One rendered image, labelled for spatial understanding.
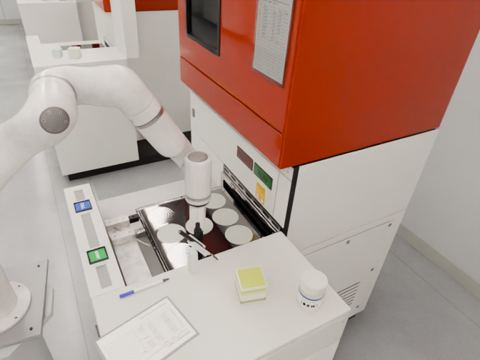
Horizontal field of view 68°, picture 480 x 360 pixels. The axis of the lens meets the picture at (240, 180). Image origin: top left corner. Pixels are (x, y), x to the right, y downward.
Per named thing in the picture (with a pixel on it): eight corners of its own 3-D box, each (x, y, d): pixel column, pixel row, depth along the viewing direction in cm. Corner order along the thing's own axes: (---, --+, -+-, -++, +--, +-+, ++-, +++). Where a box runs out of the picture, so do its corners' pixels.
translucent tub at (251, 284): (258, 281, 105) (261, 264, 101) (266, 302, 99) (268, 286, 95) (233, 284, 103) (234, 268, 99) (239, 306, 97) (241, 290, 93)
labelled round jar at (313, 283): (311, 287, 104) (316, 265, 98) (326, 306, 99) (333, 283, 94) (291, 296, 101) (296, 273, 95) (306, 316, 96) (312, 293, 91)
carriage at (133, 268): (128, 224, 138) (127, 218, 136) (158, 296, 112) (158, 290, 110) (106, 231, 134) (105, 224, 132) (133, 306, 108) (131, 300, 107)
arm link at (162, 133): (125, 106, 102) (182, 172, 123) (136, 131, 91) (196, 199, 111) (151, 88, 102) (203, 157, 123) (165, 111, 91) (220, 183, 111)
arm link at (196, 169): (181, 185, 118) (189, 201, 111) (179, 150, 110) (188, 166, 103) (205, 180, 121) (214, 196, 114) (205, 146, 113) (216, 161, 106)
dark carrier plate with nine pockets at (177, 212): (220, 189, 152) (220, 188, 152) (263, 241, 128) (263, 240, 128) (140, 211, 138) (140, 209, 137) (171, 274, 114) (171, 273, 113)
